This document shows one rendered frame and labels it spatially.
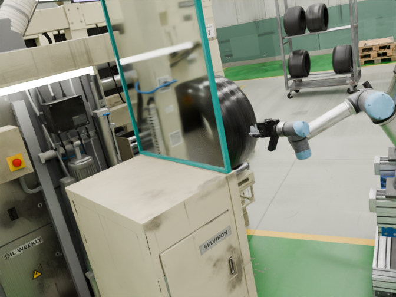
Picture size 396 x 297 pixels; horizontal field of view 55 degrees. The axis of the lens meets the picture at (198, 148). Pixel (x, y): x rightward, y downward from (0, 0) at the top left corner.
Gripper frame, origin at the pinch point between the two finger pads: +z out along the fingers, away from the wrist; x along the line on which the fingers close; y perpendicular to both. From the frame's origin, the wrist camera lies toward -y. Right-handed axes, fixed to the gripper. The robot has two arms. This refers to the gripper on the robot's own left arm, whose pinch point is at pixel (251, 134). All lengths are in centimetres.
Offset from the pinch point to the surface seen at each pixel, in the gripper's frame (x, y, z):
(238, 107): 2.3, 16.0, 1.9
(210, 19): -30, 67, 40
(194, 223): 84, -3, -48
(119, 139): 40, 12, 70
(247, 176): -4.0, -27.4, 14.9
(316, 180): -166, -104, 86
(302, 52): -485, 5, 292
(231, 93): 1.2, 23.6, 5.6
